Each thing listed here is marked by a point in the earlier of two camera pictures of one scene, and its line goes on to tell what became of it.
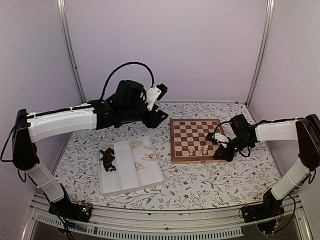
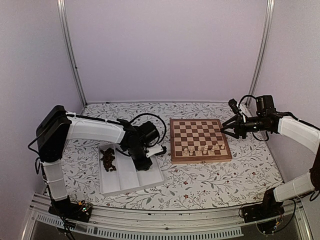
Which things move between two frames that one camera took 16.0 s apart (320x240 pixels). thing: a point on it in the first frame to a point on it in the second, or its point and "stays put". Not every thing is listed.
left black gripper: x=155 y=119 to x=141 y=166
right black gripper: x=220 y=150 to x=238 y=126
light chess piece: x=205 y=149 stays put
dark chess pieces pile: x=107 y=158 stays put
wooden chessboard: x=188 y=142 stays put
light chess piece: x=198 y=152 stays put
